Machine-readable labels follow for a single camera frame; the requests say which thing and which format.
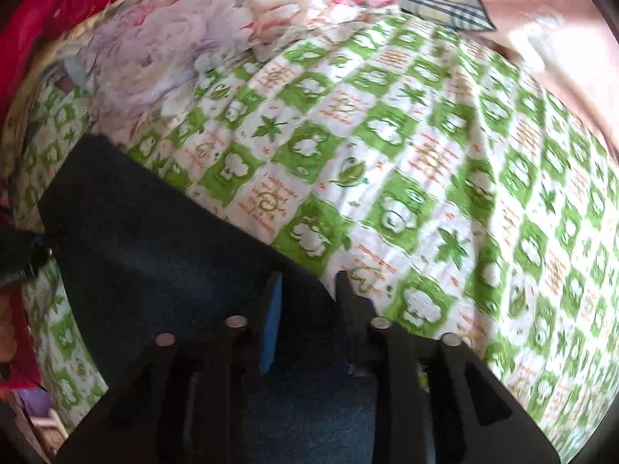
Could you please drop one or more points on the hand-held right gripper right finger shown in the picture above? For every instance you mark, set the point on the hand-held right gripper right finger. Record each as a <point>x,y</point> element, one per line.
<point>344,295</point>

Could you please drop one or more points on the dark pants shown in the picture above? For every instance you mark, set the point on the dark pants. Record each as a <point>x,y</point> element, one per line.
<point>145,251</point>

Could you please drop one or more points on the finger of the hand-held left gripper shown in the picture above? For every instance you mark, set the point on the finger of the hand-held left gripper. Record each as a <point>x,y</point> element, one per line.
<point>22,256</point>

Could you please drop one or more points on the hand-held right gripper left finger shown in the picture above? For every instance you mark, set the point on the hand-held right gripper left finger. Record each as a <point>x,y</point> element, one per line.
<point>272,319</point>

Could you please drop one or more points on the green checked bed sheet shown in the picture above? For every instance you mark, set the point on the green checked bed sheet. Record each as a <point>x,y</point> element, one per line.
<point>435,154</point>

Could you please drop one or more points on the floral pillow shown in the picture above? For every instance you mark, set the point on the floral pillow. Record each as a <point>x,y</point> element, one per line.
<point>159,58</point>

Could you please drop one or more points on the pink quilt with plaid leaves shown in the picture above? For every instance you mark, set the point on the pink quilt with plaid leaves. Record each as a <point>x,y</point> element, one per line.
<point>532,9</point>

